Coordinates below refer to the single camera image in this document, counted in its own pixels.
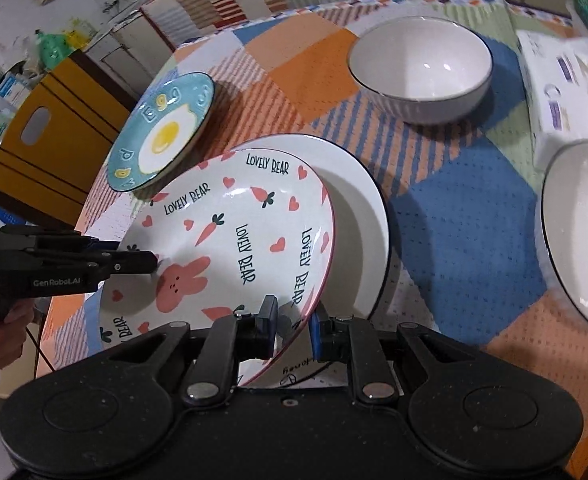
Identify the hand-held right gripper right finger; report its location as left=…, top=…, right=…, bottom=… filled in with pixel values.
left=309, top=305, right=481, bottom=407

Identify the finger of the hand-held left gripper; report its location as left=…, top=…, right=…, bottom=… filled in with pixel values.
left=0, top=224, right=121, bottom=258
left=86, top=250, right=159, bottom=278

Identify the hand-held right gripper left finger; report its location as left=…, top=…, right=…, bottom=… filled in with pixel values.
left=105, top=295, right=280, bottom=408

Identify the white plate with bunny print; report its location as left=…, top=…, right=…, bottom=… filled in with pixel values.
left=97, top=150, right=336, bottom=389

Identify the plain white plate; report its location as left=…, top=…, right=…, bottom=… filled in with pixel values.
left=225, top=133, right=391, bottom=390

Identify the blue plate with egg print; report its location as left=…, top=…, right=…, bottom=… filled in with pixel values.
left=106, top=72, right=215, bottom=194

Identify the white bowl with dark rim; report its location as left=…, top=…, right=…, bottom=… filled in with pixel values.
left=347, top=15, right=494, bottom=126
left=541, top=140, right=588, bottom=337

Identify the blue plastic basket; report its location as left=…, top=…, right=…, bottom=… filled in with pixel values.
left=0, top=205, right=31, bottom=231

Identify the yellow wooden chair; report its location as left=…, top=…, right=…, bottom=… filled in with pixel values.
left=0, top=52, right=136, bottom=232

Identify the blue white box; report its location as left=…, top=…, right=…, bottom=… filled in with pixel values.
left=0, top=67, right=31, bottom=171

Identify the green plastic bag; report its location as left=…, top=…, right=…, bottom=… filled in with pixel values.
left=33, top=29, right=83, bottom=69

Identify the white tissue pack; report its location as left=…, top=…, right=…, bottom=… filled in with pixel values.
left=515, top=29, right=588, bottom=172

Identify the black cable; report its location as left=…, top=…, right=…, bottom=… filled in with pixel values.
left=23, top=317, right=52, bottom=378

